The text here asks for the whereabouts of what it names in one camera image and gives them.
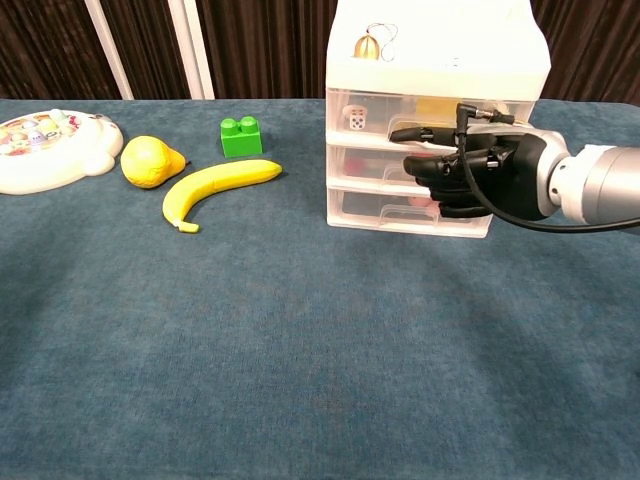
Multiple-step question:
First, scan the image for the yellow foam block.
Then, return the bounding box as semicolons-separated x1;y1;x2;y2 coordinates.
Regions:
416;98;464;122

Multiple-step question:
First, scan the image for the blue table cloth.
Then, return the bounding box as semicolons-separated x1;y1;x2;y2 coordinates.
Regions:
0;98;640;480

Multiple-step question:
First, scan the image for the yellow toy banana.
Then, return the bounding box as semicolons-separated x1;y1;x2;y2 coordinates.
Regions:
161;158;284;234

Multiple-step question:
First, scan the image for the dark brown pleated curtain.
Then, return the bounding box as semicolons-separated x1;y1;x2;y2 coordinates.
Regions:
0;0;640;106

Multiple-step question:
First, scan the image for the clear drawer with pink toy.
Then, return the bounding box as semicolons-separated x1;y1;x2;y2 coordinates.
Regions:
327;187;494;234

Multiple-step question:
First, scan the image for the yellow toy pear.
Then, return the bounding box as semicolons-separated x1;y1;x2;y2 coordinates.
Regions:
119;135;189;190

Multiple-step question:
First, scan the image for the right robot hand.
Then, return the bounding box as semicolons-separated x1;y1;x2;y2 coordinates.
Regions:
388;127;551;222

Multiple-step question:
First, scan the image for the white fishing game toy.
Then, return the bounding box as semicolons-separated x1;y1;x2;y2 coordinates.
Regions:
0;108;125;196

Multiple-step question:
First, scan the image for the white plastic drawer cabinet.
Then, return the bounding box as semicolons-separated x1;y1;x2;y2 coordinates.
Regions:
324;0;553;239

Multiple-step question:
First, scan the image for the green building block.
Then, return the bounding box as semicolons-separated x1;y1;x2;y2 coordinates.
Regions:
219;115;264;160

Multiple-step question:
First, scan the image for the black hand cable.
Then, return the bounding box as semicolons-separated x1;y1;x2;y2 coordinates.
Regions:
455;102;640;233

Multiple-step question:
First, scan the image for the clear drawer with red toys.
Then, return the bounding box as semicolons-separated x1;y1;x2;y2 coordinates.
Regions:
327;146;437;190

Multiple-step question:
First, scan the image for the clear drawer with yellow block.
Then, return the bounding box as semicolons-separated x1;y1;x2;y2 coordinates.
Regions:
326;89;539;147

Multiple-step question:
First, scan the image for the gold bell with string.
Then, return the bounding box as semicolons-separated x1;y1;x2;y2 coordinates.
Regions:
353;22;400;63

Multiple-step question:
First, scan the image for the white frame post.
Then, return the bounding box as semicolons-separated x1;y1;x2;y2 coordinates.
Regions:
83;0;135;100
167;0;216;100

